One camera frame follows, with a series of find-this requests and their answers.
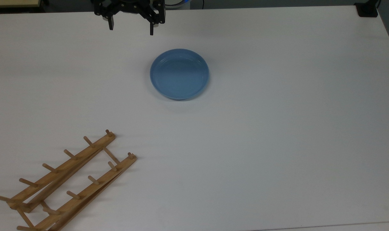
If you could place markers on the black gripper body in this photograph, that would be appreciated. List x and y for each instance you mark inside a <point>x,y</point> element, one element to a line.
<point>130,6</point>

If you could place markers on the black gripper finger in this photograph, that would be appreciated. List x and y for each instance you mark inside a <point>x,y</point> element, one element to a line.
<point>108,18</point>
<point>154,21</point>

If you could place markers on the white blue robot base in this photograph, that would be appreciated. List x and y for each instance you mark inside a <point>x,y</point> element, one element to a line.
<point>178,3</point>

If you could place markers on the blue round plate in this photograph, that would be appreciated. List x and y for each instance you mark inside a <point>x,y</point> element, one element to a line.
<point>179,74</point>

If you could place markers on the wooden plate rack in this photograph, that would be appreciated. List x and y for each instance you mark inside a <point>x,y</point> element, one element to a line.
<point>64,179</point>

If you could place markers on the beige side table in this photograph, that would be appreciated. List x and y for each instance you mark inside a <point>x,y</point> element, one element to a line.
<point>14,3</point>

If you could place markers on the black table clamp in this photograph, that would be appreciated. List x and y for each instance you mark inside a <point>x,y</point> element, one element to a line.
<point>367,9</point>

